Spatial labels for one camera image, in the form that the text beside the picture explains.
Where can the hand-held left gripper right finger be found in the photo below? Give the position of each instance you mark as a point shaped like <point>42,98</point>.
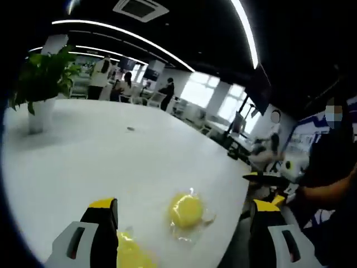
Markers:
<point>276,245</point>

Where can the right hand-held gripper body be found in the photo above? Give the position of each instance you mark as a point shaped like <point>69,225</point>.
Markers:
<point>293,170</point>

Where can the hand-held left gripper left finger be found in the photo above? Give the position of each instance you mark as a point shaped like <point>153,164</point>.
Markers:
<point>83,245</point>

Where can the rectangular yellow silicone block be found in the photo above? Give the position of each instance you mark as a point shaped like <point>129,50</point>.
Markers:
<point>134,255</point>

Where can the round yellow silicone block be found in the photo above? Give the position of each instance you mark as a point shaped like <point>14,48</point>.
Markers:
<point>185,209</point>

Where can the person's dark clothing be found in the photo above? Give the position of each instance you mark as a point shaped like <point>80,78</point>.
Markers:
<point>329,156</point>

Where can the black hanging monitor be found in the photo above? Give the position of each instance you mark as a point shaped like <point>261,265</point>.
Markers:
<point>259,89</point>

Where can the small dark table object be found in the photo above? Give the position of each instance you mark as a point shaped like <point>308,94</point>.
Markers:
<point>130,128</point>

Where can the potted green plant white pot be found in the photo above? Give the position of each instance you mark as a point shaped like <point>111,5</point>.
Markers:
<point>42,114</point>

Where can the long ceiling light strip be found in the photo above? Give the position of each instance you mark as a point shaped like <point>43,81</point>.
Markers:
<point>246,30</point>

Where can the curved ceiling light strip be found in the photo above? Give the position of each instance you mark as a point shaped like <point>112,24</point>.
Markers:
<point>125,32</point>

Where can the ceiling air conditioner vent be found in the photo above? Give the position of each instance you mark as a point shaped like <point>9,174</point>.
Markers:
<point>140,8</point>

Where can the blue wall poster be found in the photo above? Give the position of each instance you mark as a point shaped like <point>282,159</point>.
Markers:
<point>302,134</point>

